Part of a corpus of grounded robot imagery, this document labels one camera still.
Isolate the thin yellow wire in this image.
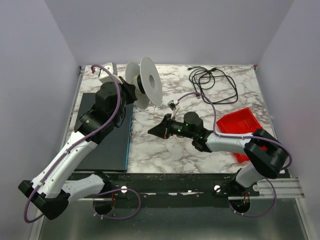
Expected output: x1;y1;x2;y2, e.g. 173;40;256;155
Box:
151;106;191;143

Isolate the grey cable spool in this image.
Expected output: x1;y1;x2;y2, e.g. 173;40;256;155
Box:
125;57;163;110

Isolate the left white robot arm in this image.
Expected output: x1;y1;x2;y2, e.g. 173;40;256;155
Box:
18;81;137;220

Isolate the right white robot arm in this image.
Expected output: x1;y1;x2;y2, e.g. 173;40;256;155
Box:
148;111;289;191

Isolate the red plastic tray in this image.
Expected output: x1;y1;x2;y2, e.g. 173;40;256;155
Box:
215;107;266;164

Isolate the black flat box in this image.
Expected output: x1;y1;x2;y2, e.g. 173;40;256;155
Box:
76;104;134;172

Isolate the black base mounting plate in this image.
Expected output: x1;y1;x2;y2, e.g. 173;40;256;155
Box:
82;172;261;209

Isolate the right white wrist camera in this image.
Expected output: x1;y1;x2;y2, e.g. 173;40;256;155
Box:
167;100;180;120

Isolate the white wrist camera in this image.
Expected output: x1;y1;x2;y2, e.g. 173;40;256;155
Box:
167;100;180;120
91;61;123;85

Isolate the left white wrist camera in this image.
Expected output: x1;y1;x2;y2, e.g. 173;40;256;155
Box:
91;61;123;85

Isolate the black usb cable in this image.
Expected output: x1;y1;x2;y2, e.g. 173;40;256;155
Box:
187;66;239;105

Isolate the aluminium rail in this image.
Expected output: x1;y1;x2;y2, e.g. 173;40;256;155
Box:
257;178;305;199

